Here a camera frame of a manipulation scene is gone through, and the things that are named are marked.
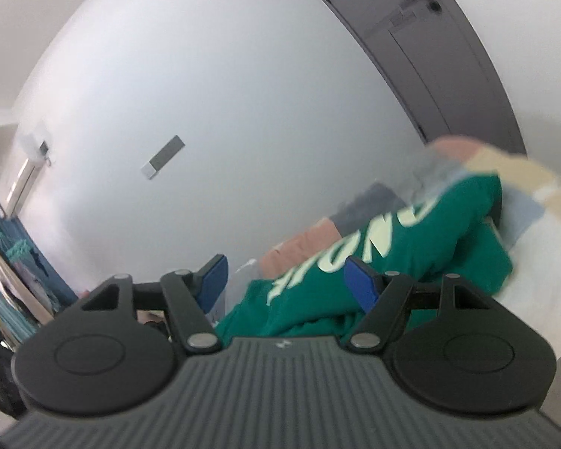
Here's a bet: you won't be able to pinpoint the patchwork bed blanket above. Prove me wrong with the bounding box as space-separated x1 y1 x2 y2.
224 135 561 368

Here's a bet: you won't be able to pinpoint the pale pink hanging pants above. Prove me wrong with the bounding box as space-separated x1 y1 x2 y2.
0 238 59 326

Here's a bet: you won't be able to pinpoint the white air conditioner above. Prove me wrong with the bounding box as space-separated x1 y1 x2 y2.
4 158 44 220

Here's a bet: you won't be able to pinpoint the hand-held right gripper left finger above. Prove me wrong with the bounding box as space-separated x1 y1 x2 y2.
79 255 229 354

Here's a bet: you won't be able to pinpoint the hanging clothes on rack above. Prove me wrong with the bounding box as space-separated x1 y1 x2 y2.
0 210 81 312

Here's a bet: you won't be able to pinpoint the grey wall switch panel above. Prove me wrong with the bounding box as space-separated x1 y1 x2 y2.
140 134 187 181

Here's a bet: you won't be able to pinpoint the green hoodie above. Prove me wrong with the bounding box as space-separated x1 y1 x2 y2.
214 173 515 338

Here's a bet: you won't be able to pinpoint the grey door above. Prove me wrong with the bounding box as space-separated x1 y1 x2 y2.
287 0 530 159

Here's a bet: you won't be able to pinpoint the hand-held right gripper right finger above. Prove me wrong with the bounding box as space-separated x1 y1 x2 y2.
345 256 490 354

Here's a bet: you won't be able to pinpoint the light blue hanging garment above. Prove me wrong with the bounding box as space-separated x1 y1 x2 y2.
0 266 40 344

